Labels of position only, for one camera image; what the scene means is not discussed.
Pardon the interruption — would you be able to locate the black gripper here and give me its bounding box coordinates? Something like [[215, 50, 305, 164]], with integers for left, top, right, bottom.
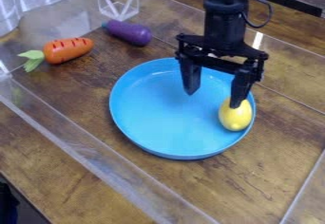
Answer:
[[176, 0, 267, 109]]

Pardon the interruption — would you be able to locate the yellow toy lemon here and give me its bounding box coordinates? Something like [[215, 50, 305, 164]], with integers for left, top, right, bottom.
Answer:
[[218, 99, 253, 131]]

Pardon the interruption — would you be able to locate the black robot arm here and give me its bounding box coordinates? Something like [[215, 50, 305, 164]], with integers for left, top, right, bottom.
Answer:
[[175, 0, 273, 108]]

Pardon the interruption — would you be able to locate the blue round plastic tray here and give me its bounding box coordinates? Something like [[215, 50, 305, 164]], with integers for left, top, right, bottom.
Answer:
[[109, 58, 249, 160]]

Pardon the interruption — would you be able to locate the purple toy eggplant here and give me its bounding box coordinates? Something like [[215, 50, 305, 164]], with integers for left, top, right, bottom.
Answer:
[[101, 20, 152, 47]]

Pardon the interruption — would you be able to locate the orange toy carrot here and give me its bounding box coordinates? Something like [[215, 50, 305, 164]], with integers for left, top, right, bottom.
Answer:
[[19, 37, 93, 72]]

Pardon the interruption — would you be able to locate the clear acrylic corner bracket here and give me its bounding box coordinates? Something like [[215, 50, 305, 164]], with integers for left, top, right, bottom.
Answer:
[[96, 0, 139, 21]]

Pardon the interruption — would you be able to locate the clear acrylic enclosure wall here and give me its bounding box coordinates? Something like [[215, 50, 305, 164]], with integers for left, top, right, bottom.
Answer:
[[0, 0, 325, 224]]

